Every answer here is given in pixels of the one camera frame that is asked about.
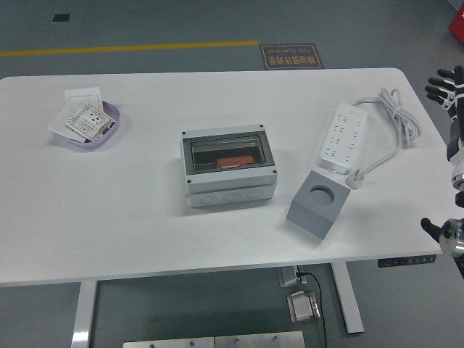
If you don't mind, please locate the white power cord with plug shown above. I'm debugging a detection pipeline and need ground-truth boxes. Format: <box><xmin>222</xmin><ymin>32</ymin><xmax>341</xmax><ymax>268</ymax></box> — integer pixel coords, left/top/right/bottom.
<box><xmin>346</xmin><ymin>86</ymin><xmax>423</xmax><ymax>190</ymax></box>

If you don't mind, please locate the white flat packet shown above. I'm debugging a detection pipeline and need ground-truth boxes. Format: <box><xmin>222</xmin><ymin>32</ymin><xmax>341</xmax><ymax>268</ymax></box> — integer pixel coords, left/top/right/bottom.
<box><xmin>48</xmin><ymin>103</ymin><xmax>85</xmax><ymax>143</ymax></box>

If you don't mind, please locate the purple plastic tray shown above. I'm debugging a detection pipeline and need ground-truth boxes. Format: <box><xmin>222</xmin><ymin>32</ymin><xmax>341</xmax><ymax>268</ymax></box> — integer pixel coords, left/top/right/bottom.
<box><xmin>54</xmin><ymin>100</ymin><xmax>121</xmax><ymax>149</ymax></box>

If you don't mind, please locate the white wall switch plate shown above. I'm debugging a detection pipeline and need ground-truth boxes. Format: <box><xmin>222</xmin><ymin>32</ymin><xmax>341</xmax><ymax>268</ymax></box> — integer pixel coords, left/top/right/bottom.
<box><xmin>65</xmin><ymin>86</ymin><xmax>104</xmax><ymax>109</ymax></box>

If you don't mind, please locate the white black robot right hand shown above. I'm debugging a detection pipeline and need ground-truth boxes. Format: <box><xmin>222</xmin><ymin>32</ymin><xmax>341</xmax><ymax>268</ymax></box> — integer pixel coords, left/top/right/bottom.
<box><xmin>423</xmin><ymin>65</ymin><xmax>464</xmax><ymax>165</ymax></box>

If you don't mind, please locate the grey plastic junction box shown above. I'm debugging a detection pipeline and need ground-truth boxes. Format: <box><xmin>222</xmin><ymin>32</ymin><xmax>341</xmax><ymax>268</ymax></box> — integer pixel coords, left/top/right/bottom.
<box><xmin>181</xmin><ymin>124</ymin><xmax>278</xmax><ymax>209</ymax></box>

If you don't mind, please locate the orange cylinder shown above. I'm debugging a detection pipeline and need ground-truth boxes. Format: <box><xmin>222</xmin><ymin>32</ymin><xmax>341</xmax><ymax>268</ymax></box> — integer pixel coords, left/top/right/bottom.
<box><xmin>215</xmin><ymin>155</ymin><xmax>255</xmax><ymax>171</ymax></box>

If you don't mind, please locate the black floor cable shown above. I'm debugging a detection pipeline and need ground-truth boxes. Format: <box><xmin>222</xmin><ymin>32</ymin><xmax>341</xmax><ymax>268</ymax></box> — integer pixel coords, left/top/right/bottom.
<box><xmin>296</xmin><ymin>266</ymin><xmax>328</xmax><ymax>348</ymax></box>

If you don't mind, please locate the transparent hinged box lid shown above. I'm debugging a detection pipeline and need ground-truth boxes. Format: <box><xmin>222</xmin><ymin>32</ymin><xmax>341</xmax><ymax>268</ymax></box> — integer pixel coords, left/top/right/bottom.
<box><xmin>182</xmin><ymin>129</ymin><xmax>274</xmax><ymax>174</ymax></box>

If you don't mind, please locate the silver metal bracket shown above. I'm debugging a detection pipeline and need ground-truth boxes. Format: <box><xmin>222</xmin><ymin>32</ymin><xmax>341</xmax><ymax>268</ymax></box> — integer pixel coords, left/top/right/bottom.
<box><xmin>277</xmin><ymin>266</ymin><xmax>300</xmax><ymax>289</ymax></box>

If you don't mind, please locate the silver floor socket box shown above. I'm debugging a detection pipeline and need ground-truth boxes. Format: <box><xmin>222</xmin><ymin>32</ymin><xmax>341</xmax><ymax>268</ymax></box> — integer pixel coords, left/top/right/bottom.
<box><xmin>286</xmin><ymin>289</ymin><xmax>322</xmax><ymax>324</ymax></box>

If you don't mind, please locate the grey cube with round hole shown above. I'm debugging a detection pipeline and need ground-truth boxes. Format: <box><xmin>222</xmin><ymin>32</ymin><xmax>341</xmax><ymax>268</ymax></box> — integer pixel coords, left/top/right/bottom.
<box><xmin>286</xmin><ymin>170</ymin><xmax>353</xmax><ymax>241</ymax></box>

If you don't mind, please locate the socket panel in printed wrap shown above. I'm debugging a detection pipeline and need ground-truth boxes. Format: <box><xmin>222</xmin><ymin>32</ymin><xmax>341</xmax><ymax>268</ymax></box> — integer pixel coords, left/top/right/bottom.
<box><xmin>65</xmin><ymin>104</ymin><xmax>117</xmax><ymax>143</ymax></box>

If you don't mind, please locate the brown floor sign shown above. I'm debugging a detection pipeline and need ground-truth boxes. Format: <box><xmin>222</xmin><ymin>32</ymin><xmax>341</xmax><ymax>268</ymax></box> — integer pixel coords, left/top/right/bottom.
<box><xmin>259</xmin><ymin>43</ymin><xmax>323</xmax><ymax>70</ymax></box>

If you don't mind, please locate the black table control panel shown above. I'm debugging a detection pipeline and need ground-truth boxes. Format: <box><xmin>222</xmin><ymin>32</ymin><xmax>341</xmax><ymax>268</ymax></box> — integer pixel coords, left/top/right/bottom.
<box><xmin>377</xmin><ymin>254</ymin><xmax>437</xmax><ymax>268</ymax></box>

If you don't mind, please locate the red object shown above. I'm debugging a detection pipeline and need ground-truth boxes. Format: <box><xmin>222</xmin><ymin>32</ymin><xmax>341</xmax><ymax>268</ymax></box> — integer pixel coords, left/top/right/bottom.
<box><xmin>448</xmin><ymin>7</ymin><xmax>464</xmax><ymax>39</ymax></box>

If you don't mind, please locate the white table leg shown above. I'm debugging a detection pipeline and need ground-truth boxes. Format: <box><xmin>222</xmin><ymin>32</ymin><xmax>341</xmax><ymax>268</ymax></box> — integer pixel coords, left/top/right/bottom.
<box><xmin>71</xmin><ymin>280</ymin><xmax>99</xmax><ymax>348</ymax></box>
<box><xmin>330</xmin><ymin>261</ymin><xmax>365</xmax><ymax>334</ymax></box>

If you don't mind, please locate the white power strip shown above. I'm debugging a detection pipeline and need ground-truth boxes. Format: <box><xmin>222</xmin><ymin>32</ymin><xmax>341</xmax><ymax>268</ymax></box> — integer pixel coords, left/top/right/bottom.
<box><xmin>315</xmin><ymin>103</ymin><xmax>368</xmax><ymax>175</ymax></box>

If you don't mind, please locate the grey metal plate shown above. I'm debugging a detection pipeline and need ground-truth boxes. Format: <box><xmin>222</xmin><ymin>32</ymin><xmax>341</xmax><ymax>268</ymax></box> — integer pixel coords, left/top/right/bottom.
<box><xmin>123</xmin><ymin>336</ymin><xmax>215</xmax><ymax>348</ymax></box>
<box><xmin>215</xmin><ymin>331</ymin><xmax>306</xmax><ymax>348</ymax></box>

